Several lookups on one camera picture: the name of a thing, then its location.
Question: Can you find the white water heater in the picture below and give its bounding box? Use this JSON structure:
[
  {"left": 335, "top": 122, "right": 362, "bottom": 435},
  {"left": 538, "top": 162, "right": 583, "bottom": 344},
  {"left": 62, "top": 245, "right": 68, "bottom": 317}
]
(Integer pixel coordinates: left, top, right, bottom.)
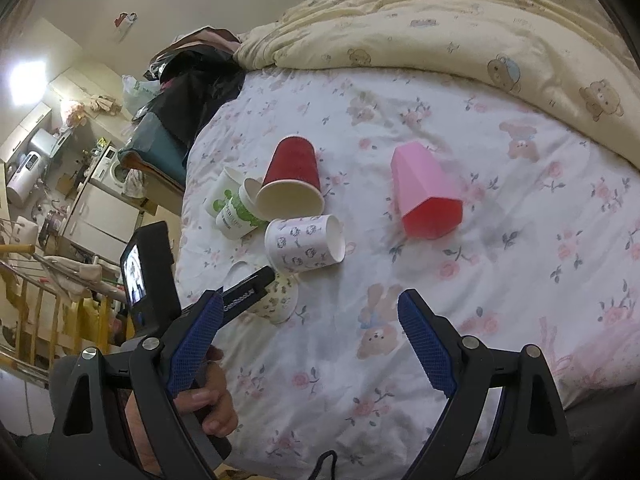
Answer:
[{"left": 5, "top": 150, "right": 44, "bottom": 206}]

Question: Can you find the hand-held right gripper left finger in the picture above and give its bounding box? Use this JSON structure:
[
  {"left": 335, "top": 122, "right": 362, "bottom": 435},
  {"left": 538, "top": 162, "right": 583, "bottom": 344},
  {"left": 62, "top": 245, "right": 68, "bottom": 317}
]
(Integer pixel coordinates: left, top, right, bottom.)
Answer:
[{"left": 47, "top": 290, "right": 233, "bottom": 480}]

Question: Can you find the small floral paper cup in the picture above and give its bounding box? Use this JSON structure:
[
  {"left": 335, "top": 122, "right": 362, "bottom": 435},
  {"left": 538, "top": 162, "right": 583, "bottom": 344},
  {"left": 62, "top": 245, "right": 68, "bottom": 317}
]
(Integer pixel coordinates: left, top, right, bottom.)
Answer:
[{"left": 244, "top": 272, "right": 300, "bottom": 325}]

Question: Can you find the black cord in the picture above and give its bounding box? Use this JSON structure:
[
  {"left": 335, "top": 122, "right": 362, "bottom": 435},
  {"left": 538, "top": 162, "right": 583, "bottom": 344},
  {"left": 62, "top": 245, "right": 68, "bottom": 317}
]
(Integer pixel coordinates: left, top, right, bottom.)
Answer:
[{"left": 309, "top": 451, "right": 342, "bottom": 480}]

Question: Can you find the plain white paper cup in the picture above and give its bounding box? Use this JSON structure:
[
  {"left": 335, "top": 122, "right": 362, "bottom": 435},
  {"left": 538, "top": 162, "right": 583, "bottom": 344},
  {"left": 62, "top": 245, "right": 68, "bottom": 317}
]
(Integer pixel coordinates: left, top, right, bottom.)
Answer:
[{"left": 226, "top": 259, "right": 263, "bottom": 288}]

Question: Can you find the white cup black flower print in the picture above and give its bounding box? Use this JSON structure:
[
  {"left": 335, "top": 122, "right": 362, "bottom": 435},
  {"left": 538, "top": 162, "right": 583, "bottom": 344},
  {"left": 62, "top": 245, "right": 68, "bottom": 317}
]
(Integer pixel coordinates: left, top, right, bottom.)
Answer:
[{"left": 264, "top": 214, "right": 347, "bottom": 275}]

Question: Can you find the ceiling light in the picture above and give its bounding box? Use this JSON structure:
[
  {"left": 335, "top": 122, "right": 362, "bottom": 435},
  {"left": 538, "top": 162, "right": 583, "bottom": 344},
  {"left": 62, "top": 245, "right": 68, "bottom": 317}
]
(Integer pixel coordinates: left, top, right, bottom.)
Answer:
[{"left": 7, "top": 57, "right": 47, "bottom": 106}]

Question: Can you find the pink plastic cup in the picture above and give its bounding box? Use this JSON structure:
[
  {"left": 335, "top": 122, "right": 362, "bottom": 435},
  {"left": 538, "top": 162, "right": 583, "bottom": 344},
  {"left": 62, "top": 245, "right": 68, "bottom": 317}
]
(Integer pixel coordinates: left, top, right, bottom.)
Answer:
[{"left": 390, "top": 142, "right": 465, "bottom": 240}]

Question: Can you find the white cabinet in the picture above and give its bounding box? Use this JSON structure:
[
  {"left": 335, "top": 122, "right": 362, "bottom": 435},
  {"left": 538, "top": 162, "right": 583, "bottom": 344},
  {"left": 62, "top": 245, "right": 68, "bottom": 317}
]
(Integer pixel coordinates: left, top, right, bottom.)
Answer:
[{"left": 60, "top": 180, "right": 142, "bottom": 257}]

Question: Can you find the teal cushion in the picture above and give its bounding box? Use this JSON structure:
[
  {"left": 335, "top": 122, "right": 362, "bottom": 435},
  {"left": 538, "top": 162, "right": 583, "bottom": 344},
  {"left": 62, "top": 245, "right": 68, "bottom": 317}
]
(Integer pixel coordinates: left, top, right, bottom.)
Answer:
[{"left": 117, "top": 112, "right": 189, "bottom": 192}]

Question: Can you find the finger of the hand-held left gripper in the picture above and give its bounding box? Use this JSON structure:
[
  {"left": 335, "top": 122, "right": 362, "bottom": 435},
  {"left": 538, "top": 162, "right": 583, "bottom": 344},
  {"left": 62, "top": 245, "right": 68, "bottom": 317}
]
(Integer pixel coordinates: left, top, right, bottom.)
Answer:
[{"left": 218, "top": 266, "right": 277, "bottom": 322}]

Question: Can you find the wooden railing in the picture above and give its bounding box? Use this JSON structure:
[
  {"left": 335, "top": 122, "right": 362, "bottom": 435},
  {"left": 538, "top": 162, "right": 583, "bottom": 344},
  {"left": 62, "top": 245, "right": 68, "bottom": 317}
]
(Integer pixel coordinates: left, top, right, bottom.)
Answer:
[{"left": 0, "top": 244, "right": 126, "bottom": 363}]

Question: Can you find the floral bed sheet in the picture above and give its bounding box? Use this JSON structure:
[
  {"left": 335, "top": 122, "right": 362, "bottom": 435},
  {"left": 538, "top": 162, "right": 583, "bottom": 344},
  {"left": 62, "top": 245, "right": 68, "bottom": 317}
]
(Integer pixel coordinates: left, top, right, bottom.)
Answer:
[{"left": 180, "top": 67, "right": 640, "bottom": 480}]

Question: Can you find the pile of dark clothes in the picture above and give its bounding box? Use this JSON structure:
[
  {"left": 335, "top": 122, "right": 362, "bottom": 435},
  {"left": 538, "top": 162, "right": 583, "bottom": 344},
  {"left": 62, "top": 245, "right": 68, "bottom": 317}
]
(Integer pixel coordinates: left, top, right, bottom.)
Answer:
[{"left": 145, "top": 30, "right": 247, "bottom": 161}]

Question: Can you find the person's left hand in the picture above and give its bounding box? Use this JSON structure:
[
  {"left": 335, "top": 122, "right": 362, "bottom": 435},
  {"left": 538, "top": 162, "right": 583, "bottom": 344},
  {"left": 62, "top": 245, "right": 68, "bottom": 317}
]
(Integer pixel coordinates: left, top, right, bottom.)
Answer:
[{"left": 172, "top": 345, "right": 240, "bottom": 442}]

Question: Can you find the red paper cup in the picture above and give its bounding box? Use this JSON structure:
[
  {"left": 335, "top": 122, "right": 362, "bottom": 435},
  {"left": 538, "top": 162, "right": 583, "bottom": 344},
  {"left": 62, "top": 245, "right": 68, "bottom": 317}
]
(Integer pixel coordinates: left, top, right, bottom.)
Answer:
[{"left": 256, "top": 135, "right": 326, "bottom": 222}]

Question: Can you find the white cup green label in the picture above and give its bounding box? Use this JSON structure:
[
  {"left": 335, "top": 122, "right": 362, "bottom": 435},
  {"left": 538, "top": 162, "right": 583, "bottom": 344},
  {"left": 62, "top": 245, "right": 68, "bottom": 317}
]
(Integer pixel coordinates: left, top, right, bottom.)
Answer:
[{"left": 216, "top": 178, "right": 269, "bottom": 240}]

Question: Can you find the cream bear print duvet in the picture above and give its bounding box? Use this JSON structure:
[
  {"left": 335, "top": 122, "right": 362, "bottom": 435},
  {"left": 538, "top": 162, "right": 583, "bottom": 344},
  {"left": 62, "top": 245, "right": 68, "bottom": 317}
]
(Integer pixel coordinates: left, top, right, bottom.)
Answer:
[{"left": 235, "top": 0, "right": 640, "bottom": 171}]

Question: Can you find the white plastic bag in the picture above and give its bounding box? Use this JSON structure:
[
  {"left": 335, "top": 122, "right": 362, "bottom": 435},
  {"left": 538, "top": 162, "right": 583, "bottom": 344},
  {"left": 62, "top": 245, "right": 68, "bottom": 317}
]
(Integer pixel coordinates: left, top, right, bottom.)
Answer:
[{"left": 121, "top": 75, "right": 162, "bottom": 116}]

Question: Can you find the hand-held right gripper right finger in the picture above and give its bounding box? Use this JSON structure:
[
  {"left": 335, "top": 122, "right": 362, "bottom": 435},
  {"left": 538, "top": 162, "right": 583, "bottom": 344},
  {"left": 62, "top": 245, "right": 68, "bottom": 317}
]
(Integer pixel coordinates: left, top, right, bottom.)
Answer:
[{"left": 397, "top": 288, "right": 577, "bottom": 480}]

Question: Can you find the white washing machine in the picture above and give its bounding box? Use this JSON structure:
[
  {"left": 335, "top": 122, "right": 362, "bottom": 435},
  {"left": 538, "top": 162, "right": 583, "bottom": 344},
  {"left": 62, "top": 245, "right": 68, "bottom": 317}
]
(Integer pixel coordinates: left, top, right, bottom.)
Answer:
[{"left": 90, "top": 147, "right": 132, "bottom": 197}]

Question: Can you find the person's left forearm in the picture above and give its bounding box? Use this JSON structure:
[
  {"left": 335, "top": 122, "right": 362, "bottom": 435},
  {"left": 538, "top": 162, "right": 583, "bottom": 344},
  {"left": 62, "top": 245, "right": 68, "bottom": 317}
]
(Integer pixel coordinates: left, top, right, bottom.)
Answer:
[{"left": 124, "top": 389, "right": 168, "bottom": 478}]

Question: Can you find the white cup green cartoon print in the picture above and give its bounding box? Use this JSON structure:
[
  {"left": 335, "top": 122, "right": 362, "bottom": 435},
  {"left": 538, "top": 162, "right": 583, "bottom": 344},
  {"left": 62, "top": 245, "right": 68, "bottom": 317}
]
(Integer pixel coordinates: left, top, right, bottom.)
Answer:
[{"left": 205, "top": 166, "right": 249, "bottom": 218}]

